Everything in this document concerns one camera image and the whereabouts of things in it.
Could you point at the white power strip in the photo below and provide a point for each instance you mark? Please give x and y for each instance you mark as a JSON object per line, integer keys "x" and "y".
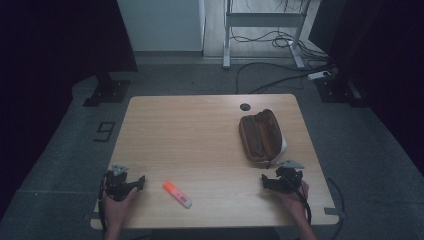
{"x": 318, "y": 75}

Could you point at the black stand base plate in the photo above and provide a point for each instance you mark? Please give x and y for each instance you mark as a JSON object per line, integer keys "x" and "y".
{"x": 336, "y": 90}
{"x": 108, "y": 91}

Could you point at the orange highlighter pen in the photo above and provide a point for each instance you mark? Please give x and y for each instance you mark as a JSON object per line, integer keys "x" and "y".
{"x": 176, "y": 194}

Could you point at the white metal desk frame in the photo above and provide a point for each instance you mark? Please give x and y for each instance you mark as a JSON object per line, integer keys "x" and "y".
{"x": 263, "y": 19}

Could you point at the dark curtain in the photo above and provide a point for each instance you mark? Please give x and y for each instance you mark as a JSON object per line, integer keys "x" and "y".
{"x": 383, "y": 66}
{"x": 50, "y": 50}

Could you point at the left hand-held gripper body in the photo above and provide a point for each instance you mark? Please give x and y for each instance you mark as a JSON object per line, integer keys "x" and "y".
{"x": 116, "y": 186}

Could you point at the person's right hand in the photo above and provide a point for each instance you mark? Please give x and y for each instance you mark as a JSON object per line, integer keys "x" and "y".
{"x": 293, "y": 201}

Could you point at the brown pencil case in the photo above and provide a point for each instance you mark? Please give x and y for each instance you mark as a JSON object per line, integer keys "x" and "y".
{"x": 261, "y": 136}

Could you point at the white cabinet panel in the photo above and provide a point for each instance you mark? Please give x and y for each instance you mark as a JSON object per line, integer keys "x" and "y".
{"x": 160, "y": 23}

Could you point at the person's left hand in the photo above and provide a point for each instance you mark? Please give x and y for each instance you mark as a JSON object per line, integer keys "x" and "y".
{"x": 116, "y": 208}

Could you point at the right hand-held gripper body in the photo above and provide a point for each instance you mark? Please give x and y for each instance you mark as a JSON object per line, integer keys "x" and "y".
{"x": 288, "y": 178}

